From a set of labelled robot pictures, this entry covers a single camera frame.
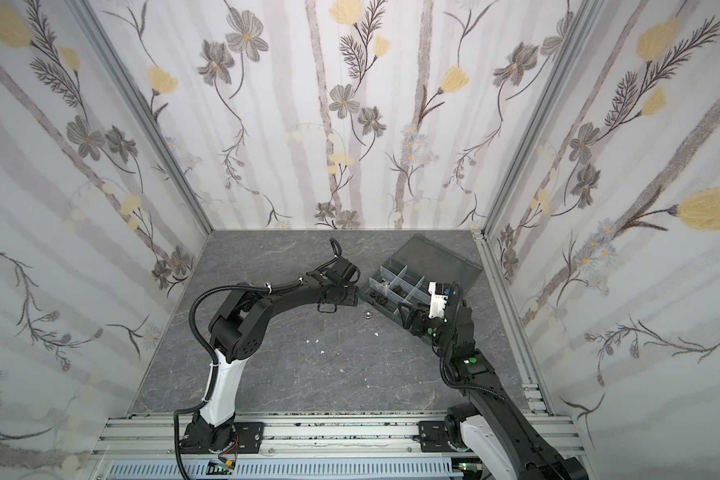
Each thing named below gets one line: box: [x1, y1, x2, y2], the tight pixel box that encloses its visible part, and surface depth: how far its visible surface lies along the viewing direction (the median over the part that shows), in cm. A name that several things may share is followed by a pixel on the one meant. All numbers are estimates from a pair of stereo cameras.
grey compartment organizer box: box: [359, 233, 483, 323], surface depth 106 cm
